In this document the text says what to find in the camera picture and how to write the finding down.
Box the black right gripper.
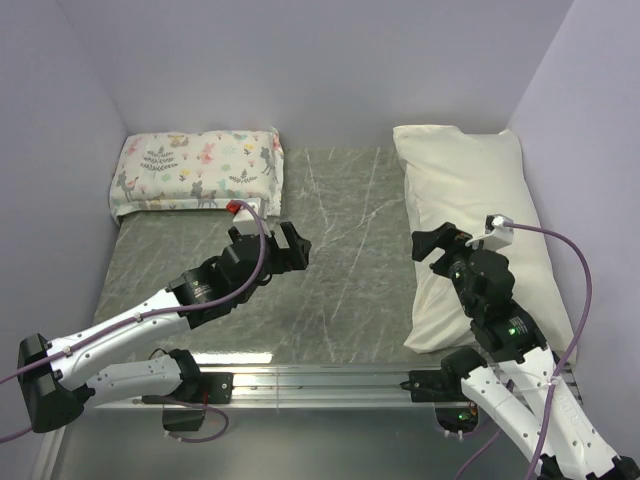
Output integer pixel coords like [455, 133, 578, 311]
[410, 220, 480, 315]

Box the cream satin pillowcase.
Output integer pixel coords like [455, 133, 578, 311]
[393, 125, 573, 354]

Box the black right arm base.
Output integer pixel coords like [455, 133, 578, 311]
[399, 346, 487, 439]

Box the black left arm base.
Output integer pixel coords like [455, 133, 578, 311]
[141, 349, 233, 444]

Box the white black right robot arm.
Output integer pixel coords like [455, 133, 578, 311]
[411, 215, 639, 479]

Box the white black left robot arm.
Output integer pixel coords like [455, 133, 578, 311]
[16, 222, 311, 433]

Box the animal print patterned pillow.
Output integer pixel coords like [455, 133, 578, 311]
[109, 128, 285, 220]

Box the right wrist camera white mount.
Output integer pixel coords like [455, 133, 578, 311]
[465, 214, 514, 251]

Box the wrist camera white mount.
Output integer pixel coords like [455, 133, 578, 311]
[226, 198, 268, 235]
[465, 214, 514, 251]

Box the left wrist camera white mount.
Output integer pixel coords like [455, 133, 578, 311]
[226, 198, 268, 235]

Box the aluminium mounting rail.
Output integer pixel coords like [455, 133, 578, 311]
[85, 360, 440, 409]

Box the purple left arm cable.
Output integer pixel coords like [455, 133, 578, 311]
[0, 199, 274, 444]

